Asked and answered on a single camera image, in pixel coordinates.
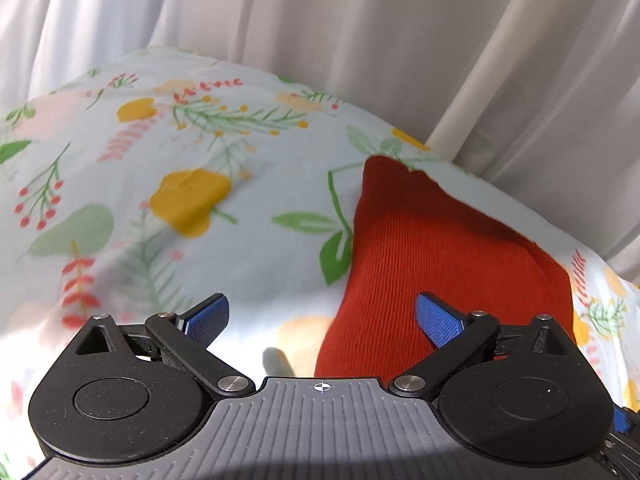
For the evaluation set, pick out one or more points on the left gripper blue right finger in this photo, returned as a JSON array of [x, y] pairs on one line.
[[460, 340]]

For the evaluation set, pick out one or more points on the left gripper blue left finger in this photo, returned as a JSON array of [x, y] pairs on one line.
[[183, 340]]

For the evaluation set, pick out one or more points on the red knit cardigan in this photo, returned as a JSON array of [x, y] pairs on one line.
[[410, 237]]

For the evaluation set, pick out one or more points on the floral white bed sheet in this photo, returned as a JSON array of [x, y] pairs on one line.
[[153, 182]]

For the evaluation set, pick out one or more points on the white curtain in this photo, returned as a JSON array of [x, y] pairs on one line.
[[538, 97]]

